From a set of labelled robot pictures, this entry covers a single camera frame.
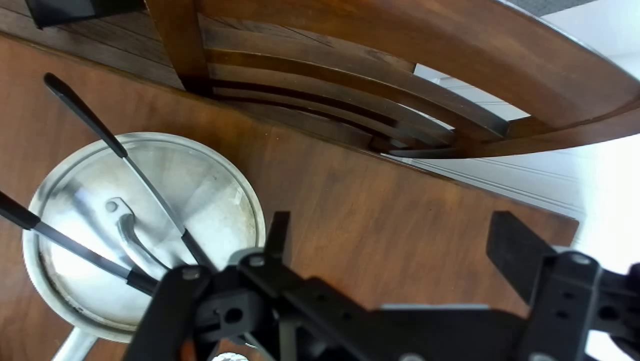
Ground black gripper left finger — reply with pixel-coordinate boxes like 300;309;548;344
264;211;291;264

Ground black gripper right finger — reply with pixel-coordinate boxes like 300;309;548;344
484;211;560;307

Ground silver metal pot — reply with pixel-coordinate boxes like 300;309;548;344
20;131;270;361

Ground dark wooden chair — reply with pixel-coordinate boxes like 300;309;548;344
142;0;640;161

